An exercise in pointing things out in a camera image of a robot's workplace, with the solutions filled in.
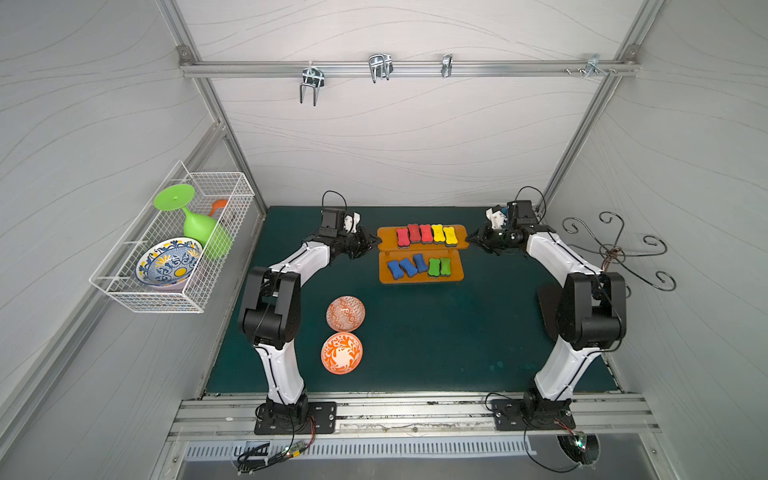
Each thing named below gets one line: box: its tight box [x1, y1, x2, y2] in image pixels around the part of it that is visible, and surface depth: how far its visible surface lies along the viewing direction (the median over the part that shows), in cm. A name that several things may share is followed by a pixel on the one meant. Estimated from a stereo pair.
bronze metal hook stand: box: [562, 211, 677, 297], surface depth 70 cm
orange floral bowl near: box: [321, 332, 363, 375], surface depth 84 cm
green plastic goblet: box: [154, 184, 233, 261], surface depth 64 cm
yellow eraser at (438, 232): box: [431, 224, 446, 242], surface depth 95 cm
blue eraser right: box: [413, 254, 428, 273], surface depth 103 cm
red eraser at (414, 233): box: [408, 224, 421, 243], surface depth 95 cm
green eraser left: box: [428, 258, 441, 277], surface depth 103 cm
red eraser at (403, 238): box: [396, 228, 411, 249], surface depth 93 cm
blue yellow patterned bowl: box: [136, 237, 203, 291], surface depth 63 cm
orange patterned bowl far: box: [326, 295, 366, 333], surface depth 92 cm
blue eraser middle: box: [399, 258, 417, 278], surface depth 103 cm
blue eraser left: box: [388, 260, 404, 280], surface depth 101 cm
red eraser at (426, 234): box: [419, 224, 433, 243], surface depth 95 cm
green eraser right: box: [440, 257, 451, 277], surface depth 103 cm
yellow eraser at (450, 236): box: [443, 226, 458, 247], surface depth 94 cm
